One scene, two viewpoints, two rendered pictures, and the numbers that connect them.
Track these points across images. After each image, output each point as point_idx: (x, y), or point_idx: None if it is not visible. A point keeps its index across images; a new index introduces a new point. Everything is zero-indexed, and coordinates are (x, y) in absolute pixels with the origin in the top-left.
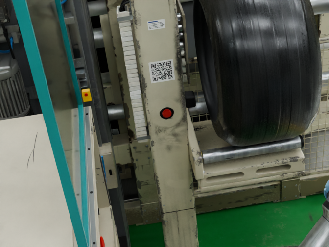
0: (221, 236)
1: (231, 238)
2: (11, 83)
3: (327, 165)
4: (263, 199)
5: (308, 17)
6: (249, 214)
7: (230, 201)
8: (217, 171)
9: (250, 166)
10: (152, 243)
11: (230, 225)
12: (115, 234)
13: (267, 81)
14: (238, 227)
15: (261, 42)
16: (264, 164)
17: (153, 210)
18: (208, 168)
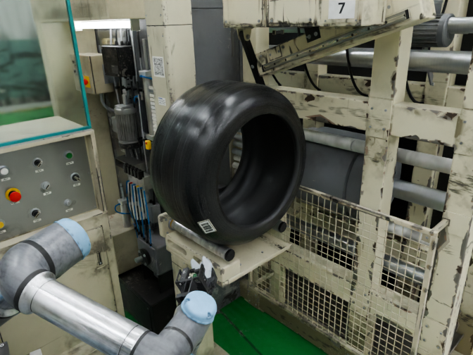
0: (273, 347)
1: (276, 354)
2: (121, 118)
3: (362, 351)
4: (329, 351)
5: (212, 122)
6: (310, 353)
7: (305, 331)
8: (173, 238)
9: (190, 249)
10: (236, 315)
11: (288, 347)
12: (93, 229)
13: (162, 160)
14: (291, 353)
15: (170, 127)
16: (197, 253)
17: (254, 295)
18: (174, 234)
